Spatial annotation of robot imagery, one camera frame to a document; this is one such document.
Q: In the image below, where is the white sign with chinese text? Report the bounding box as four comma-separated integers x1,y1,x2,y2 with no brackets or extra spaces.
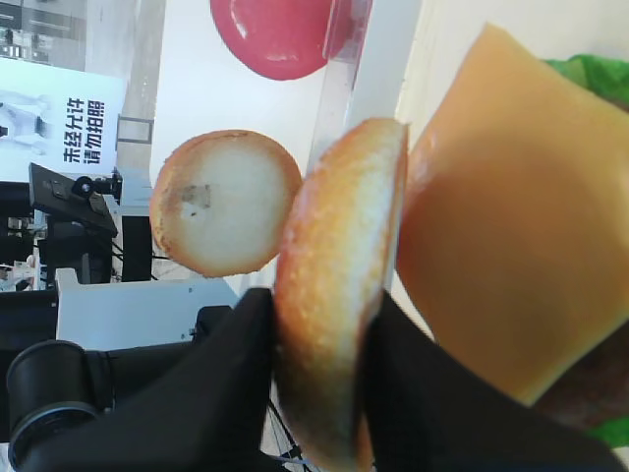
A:
1,58,127,182

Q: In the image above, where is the upright red tomato slice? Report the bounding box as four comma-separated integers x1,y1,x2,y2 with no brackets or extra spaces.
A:
209,0,372,81

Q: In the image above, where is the white equipment cabinet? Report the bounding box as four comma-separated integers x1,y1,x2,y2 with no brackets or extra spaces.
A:
56,268,238,351

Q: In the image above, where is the sesame top bun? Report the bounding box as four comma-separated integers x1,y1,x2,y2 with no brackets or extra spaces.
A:
273,118,408,471

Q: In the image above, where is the meat patty on tray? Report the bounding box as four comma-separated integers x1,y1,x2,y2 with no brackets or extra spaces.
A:
534,325,628,448

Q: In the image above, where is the cheese slice on tray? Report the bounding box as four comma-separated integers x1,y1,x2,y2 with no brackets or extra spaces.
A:
397,25,628,404

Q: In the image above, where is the upright bun slice left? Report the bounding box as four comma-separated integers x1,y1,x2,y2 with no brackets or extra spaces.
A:
149,129,303,277

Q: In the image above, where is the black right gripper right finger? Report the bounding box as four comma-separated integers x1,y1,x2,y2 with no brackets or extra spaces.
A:
362,294,625,471

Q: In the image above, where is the left long clear rail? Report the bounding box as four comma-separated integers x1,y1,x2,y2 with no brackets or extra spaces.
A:
307,0,424,173

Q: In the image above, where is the black monitor on stand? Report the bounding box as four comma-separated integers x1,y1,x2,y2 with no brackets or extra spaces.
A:
29,163,123,238

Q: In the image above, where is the green lettuce leaf on tray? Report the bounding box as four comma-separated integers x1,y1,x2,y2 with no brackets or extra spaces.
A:
544,54,628,109

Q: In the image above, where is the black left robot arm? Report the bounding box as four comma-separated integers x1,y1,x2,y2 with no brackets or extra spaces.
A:
6,288,281,471

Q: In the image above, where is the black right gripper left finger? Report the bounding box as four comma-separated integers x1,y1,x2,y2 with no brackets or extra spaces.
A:
29,288,274,471

